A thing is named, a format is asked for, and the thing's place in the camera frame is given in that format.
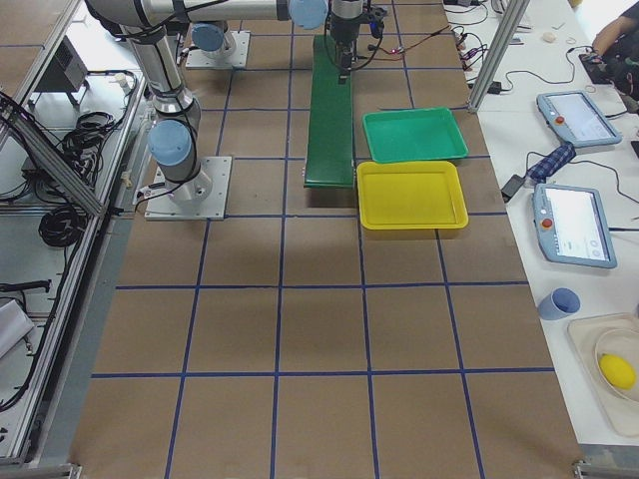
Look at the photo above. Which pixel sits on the yellow plastic tray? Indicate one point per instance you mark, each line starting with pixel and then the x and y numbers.
pixel 420 195

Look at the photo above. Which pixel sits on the upper teach pendant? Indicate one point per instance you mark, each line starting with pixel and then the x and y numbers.
pixel 575 119

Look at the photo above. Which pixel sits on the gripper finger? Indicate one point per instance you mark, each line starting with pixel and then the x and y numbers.
pixel 338 65
pixel 345 64

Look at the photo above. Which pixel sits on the blue plastic cup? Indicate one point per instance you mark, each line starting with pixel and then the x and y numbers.
pixel 559 303

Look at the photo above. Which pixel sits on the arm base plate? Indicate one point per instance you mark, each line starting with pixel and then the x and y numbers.
pixel 204 197
pixel 198 60

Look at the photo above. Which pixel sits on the green plastic tray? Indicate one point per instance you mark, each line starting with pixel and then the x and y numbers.
pixel 413 135

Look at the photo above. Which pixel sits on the lower teach pendant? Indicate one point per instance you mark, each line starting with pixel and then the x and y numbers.
pixel 571 226

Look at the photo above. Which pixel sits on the yellow lemon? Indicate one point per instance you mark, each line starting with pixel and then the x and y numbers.
pixel 617 371

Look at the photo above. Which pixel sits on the aluminium frame post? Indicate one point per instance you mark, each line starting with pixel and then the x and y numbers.
pixel 503 35

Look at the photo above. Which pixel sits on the green conveyor belt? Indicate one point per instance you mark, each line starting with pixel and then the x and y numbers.
pixel 329 161

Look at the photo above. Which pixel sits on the white bowl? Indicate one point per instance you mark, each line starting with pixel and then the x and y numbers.
pixel 622 342

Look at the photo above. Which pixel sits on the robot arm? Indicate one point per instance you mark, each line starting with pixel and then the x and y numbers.
pixel 145 25
pixel 214 38

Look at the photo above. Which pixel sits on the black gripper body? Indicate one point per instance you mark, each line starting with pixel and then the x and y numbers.
pixel 342 31

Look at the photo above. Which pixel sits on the teach pendant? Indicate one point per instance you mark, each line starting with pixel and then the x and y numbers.
pixel 575 119
pixel 571 226

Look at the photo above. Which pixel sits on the black power adapter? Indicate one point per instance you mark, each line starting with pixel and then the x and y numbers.
pixel 511 188

